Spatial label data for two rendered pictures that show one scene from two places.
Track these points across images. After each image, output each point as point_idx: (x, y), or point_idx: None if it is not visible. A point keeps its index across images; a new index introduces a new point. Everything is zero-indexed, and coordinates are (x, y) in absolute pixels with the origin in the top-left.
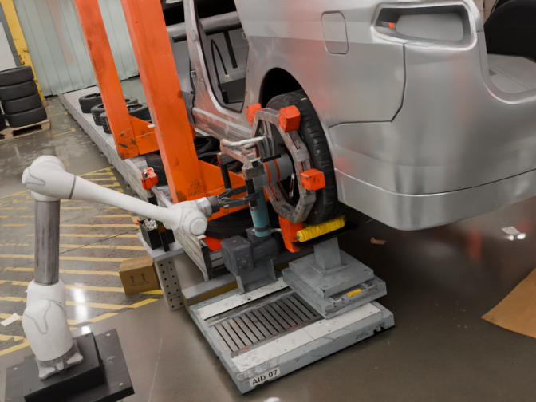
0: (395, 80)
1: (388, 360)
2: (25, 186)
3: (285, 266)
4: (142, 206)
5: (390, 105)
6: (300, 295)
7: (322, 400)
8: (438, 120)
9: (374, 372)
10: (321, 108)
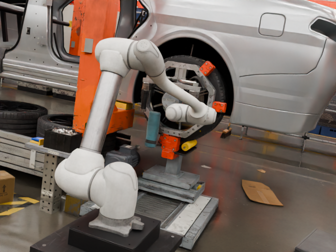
0: (316, 54)
1: (237, 221)
2: (143, 53)
3: None
4: (190, 95)
5: (308, 66)
6: (158, 193)
7: (235, 243)
8: (328, 77)
9: (239, 227)
10: (236, 64)
